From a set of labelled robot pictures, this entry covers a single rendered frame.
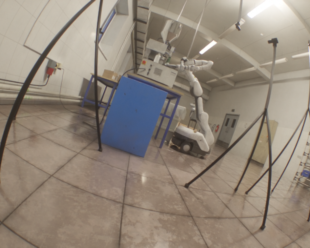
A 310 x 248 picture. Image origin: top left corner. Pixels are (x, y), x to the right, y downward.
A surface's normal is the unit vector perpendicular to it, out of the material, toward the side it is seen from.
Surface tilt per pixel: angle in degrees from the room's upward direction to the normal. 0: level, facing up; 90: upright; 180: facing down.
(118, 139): 90
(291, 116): 90
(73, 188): 0
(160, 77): 90
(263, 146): 92
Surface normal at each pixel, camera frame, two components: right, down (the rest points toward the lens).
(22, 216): 0.35, -0.94
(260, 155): -0.93, -0.33
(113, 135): 0.12, 0.11
